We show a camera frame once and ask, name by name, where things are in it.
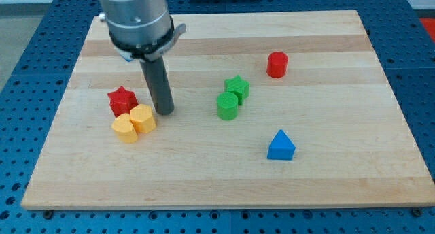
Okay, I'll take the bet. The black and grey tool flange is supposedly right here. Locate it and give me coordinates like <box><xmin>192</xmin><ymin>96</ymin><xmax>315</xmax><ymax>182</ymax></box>
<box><xmin>109</xmin><ymin>18</ymin><xmax>187</xmax><ymax>62</ymax></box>

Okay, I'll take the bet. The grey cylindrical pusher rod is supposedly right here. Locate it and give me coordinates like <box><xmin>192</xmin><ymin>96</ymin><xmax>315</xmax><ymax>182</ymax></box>
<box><xmin>139</xmin><ymin>58</ymin><xmax>174</xmax><ymax>115</ymax></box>

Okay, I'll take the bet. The green cylinder block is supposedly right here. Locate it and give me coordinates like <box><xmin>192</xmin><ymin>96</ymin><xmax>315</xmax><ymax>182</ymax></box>
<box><xmin>216</xmin><ymin>92</ymin><xmax>239</xmax><ymax>120</ymax></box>

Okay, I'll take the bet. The blue triangle block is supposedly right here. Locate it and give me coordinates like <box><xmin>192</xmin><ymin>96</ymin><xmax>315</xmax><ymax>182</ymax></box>
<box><xmin>267</xmin><ymin>129</ymin><xmax>296</xmax><ymax>161</ymax></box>

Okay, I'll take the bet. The green star block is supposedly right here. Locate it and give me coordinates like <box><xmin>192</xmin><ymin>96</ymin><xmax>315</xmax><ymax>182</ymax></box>
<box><xmin>224</xmin><ymin>75</ymin><xmax>250</xmax><ymax>105</ymax></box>

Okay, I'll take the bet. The red cylinder block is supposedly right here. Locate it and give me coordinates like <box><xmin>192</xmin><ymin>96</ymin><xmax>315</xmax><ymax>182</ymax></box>
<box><xmin>266</xmin><ymin>52</ymin><xmax>289</xmax><ymax>78</ymax></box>

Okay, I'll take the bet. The red star block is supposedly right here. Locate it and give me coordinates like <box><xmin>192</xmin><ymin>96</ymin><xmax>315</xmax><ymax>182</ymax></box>
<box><xmin>107</xmin><ymin>86</ymin><xmax>139</xmax><ymax>117</ymax></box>

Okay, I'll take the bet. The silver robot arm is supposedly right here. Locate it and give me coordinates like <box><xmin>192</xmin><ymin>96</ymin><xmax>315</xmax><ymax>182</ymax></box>
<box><xmin>99</xmin><ymin>0</ymin><xmax>186</xmax><ymax>115</ymax></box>

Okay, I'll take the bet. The yellow heart block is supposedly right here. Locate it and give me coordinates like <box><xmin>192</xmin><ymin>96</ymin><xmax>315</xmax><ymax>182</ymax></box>
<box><xmin>111</xmin><ymin>113</ymin><xmax>138</xmax><ymax>144</ymax></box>

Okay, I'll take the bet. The yellow hexagon block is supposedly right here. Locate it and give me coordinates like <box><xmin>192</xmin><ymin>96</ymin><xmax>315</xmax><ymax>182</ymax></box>
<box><xmin>130</xmin><ymin>104</ymin><xmax>156</xmax><ymax>133</ymax></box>

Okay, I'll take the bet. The wooden board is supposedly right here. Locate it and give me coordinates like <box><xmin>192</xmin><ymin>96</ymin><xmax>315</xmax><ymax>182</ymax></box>
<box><xmin>21</xmin><ymin>10</ymin><xmax>434</xmax><ymax>210</ymax></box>

